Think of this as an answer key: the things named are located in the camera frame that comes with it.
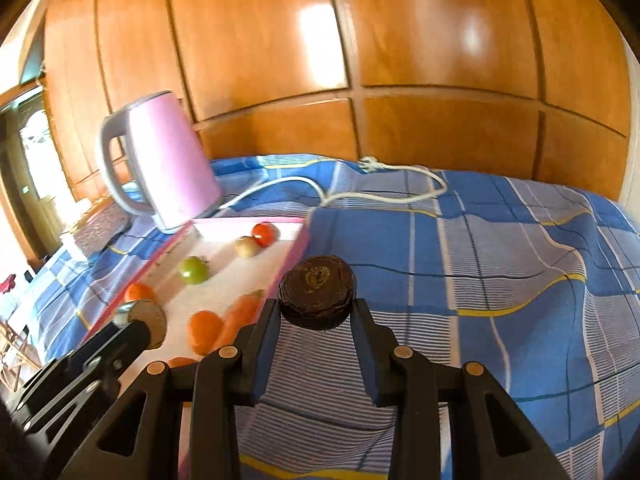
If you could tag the red tomato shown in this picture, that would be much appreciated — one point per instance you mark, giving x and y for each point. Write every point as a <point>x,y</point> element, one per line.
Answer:
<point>265,234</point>

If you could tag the blue plaid blanket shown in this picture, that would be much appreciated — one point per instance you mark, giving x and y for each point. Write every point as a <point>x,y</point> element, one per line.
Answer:
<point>475,285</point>

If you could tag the glass door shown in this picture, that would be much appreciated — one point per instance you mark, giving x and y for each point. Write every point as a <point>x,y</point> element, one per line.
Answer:
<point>35,160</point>

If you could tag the pink tray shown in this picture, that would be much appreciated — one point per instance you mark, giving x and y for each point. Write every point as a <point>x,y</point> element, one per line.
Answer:
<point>225,270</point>

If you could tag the dark cylinder with beige cap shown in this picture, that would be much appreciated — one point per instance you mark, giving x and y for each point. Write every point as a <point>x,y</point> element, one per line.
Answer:
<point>147,320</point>

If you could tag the green tomato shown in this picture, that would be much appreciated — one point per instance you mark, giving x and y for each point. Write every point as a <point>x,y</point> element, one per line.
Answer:
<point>194,270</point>

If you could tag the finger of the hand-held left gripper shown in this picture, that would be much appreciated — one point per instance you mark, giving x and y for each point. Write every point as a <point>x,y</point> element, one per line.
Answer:
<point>110,347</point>

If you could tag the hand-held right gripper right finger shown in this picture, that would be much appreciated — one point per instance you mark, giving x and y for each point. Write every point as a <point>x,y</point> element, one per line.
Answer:
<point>361,340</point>

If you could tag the yellowish potato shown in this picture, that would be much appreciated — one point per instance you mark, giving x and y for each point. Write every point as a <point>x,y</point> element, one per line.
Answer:
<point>246,247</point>

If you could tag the pink electric kettle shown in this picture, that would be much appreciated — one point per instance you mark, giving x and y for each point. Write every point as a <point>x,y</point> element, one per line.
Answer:
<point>170,170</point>

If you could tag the round orange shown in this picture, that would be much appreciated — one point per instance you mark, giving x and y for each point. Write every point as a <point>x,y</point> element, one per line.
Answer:
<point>181,361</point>
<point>204,332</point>
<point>139,291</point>

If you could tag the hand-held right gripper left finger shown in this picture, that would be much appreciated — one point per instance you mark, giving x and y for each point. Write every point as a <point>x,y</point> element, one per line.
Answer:
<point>267,340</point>

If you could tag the wooden wardrobe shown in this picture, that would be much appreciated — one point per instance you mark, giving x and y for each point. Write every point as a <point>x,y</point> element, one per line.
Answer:
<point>350,60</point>

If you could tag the orange carrot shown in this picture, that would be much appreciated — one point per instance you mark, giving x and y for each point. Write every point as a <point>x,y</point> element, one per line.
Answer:
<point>237,312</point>

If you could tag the dark round pressed cake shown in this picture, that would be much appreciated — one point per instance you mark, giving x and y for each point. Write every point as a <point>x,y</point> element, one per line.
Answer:
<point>317,287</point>

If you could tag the wooden chair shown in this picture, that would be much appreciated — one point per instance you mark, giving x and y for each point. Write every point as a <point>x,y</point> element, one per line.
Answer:
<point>17,355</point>

